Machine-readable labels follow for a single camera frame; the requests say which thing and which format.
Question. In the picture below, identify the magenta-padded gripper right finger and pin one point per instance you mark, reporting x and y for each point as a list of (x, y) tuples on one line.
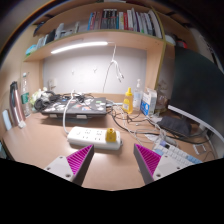
[(164, 164)]

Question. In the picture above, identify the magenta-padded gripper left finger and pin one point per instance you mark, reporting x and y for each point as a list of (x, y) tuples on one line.
[(63, 165)]

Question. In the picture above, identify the yellow charger block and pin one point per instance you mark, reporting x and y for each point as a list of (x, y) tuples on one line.
[(111, 135)]

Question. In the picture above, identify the white and blue keyboard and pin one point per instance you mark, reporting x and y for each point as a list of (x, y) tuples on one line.
[(176, 154)]

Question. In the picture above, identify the white power strip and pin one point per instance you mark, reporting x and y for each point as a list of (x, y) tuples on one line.
[(86, 136)]

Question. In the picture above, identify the black pouch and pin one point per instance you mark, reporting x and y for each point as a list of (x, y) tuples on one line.
[(175, 126)]

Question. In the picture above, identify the dark laptop with stickers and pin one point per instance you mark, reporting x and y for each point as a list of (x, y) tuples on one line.
[(76, 106)]

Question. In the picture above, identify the blue and white carton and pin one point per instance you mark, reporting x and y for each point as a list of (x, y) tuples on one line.
[(146, 104)]

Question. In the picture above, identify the black headphones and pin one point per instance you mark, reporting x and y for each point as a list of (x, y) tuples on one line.
[(41, 101)]

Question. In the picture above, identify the yellow squeeze bottle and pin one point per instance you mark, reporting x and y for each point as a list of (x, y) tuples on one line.
[(127, 104)]

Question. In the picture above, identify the clear pump dispenser bottle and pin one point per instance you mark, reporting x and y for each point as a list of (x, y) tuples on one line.
[(137, 98)]

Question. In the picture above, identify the clear green-labelled water bottle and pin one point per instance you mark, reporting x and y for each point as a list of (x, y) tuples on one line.
[(25, 98)]

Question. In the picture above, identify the dark red upright case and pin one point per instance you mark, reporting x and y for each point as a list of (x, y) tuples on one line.
[(16, 103)]

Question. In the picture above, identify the dark computer monitor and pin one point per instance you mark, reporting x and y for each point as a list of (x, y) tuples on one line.
[(200, 86)]

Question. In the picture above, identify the white light bar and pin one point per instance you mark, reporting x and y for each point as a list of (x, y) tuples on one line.
[(80, 46)]

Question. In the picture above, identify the wooden shelf unit with books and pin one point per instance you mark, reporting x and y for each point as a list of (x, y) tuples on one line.
[(100, 36)]

